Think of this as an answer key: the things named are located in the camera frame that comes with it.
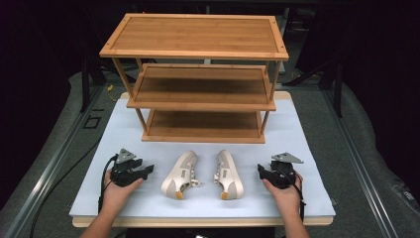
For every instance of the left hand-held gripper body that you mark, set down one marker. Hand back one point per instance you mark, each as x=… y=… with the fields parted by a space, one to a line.
x=124 y=170

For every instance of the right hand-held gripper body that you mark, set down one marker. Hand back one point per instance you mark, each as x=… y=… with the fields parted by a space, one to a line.
x=283 y=172

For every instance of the beige sneaker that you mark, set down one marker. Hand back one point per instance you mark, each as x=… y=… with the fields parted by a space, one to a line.
x=180 y=177
x=229 y=178

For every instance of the wooden three-tier shoe rack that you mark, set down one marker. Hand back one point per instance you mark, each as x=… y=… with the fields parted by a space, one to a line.
x=194 y=34

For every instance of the person's left hand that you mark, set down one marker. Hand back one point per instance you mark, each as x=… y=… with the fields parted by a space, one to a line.
x=117 y=195

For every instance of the person's right hand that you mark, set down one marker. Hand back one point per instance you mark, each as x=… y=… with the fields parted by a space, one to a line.
x=285 y=198

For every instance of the white table mat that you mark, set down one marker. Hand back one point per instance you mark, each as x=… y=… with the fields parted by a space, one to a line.
x=204 y=201

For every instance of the light wooden table board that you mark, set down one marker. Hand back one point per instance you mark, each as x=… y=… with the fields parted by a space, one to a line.
x=198 y=222

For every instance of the small yellow object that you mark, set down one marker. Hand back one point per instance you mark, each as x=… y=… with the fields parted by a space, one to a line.
x=110 y=88

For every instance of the black metal stand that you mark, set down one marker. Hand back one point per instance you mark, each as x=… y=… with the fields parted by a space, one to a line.
x=86 y=82
x=337 y=86

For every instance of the grey metal rail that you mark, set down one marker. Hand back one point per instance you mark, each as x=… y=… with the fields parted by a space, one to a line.
x=360 y=165
x=49 y=172

